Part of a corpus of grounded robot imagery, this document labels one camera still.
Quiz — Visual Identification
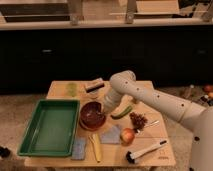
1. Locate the wooden table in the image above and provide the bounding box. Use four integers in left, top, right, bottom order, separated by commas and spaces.
23, 80, 177, 168

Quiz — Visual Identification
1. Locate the yellow banana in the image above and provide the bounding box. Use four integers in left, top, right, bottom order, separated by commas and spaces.
89, 134, 102, 162

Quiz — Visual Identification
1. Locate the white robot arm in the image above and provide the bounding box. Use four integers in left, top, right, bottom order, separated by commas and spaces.
103, 70, 213, 171

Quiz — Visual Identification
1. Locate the light green leaf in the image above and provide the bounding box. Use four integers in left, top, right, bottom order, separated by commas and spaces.
66, 82, 77, 97

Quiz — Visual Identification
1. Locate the blue grey sponge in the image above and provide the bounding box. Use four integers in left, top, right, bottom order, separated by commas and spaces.
71, 137, 86, 160

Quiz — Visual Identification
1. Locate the orange bowl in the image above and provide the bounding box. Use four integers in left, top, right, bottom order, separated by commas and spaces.
80, 118, 106, 131

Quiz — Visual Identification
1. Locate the bunch of red grapes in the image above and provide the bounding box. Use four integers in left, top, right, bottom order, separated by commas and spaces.
130, 112, 148, 130

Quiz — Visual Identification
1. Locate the black object on floor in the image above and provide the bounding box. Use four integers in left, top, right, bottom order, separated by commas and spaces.
0, 146, 10, 158

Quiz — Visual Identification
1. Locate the white black brush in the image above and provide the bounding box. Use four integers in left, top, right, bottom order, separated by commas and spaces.
126, 140, 167, 164

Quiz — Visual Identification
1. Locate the black white board eraser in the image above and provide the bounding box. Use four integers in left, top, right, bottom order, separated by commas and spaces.
84, 78, 105, 93

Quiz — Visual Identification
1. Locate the grey triangular cloth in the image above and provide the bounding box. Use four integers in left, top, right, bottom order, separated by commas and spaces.
100, 125, 121, 144

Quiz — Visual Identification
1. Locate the green plastic tray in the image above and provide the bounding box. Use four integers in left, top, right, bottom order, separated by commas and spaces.
17, 99, 80, 157

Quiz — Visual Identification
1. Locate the metal spoon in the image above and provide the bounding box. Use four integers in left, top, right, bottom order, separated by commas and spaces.
134, 119, 161, 134

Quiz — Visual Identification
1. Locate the green chili pepper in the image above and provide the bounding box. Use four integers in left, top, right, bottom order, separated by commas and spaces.
111, 105, 133, 120

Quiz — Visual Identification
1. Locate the dark brown bowl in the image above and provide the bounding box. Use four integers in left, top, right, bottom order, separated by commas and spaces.
80, 101, 106, 120

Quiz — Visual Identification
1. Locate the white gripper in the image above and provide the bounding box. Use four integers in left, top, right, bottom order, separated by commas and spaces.
103, 89, 123, 114

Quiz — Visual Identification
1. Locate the red yellow apple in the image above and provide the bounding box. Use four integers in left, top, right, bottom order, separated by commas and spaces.
120, 128, 135, 144

